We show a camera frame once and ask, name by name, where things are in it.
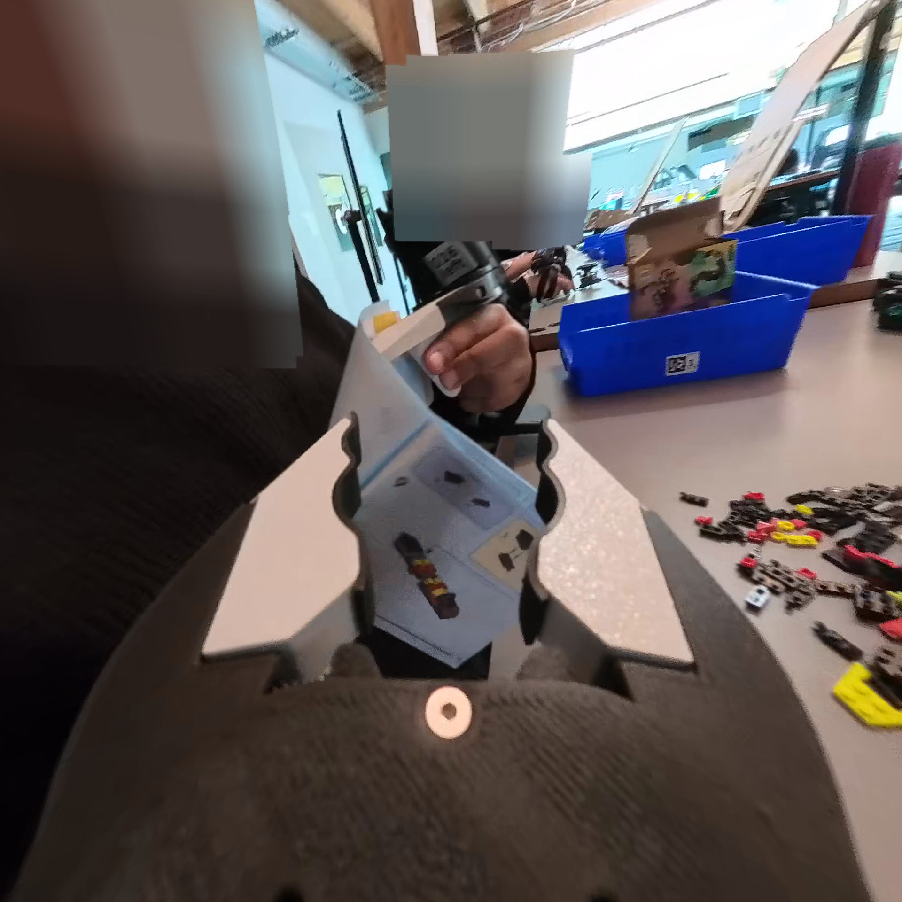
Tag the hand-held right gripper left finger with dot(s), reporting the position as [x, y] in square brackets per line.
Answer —
[282, 564]

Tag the pile of lego pieces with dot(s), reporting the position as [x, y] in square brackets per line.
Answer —
[782, 574]

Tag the black hand-held device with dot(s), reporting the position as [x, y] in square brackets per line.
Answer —
[551, 271]

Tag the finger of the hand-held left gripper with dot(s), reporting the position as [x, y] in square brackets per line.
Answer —
[412, 328]

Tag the blue plastic bin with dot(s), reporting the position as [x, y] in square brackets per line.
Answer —
[796, 250]
[690, 338]

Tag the large cardboard sheet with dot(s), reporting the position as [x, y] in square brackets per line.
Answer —
[796, 106]

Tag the printed cardboard lego box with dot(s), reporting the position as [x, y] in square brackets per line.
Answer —
[676, 282]

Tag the black tripod stand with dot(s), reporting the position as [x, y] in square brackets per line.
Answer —
[362, 204]

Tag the person's left hand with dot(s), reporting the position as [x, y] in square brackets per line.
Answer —
[486, 359]

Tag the black device with green light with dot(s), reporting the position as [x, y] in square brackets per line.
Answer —
[889, 303]

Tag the pale blue lego instruction booklet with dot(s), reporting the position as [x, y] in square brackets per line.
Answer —
[423, 507]

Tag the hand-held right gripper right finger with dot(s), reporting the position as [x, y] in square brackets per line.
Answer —
[606, 564]

